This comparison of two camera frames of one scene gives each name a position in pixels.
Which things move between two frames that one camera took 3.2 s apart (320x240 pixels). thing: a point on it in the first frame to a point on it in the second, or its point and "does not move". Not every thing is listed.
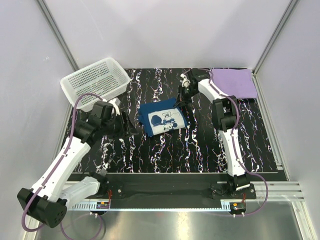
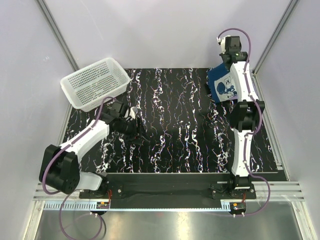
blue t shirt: [161, 116] to [223, 84]
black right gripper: [181, 99] to [222, 56]
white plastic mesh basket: [105, 78] does not move
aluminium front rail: [281, 191] does not move
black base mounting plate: [172, 186] does not move
